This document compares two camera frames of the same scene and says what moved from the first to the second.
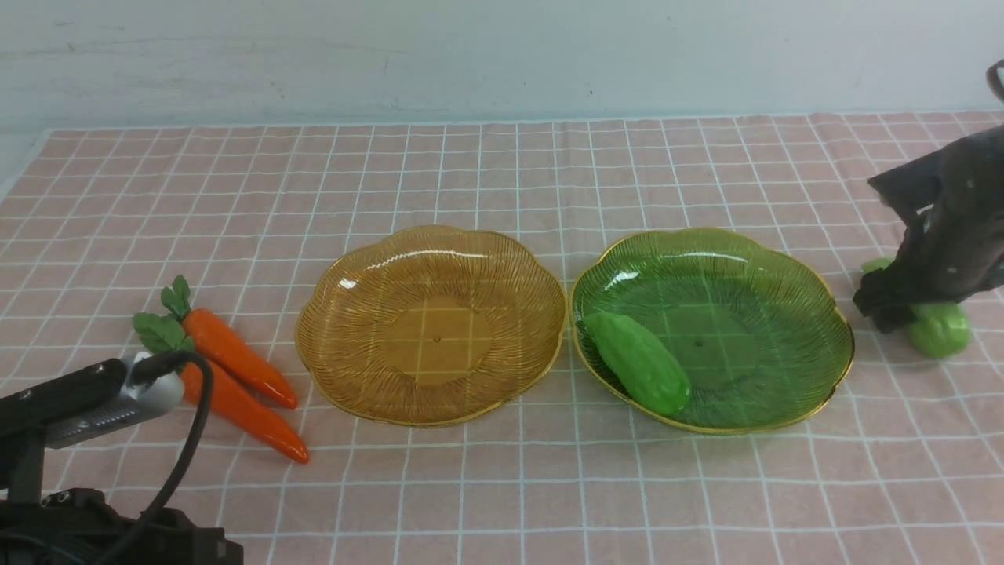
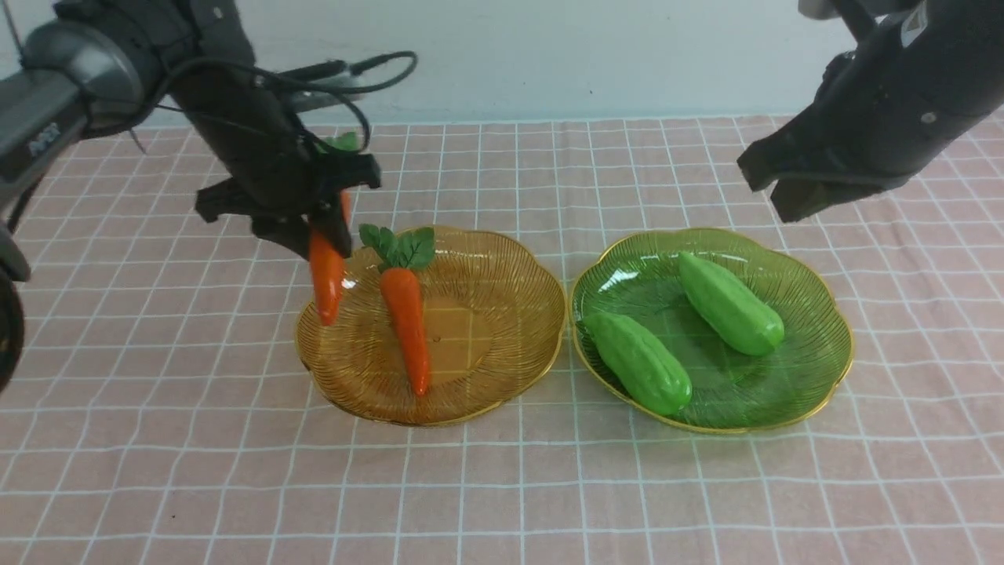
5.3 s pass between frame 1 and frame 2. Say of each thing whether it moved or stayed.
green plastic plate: stayed
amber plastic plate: stayed
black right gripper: moved
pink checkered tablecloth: stayed
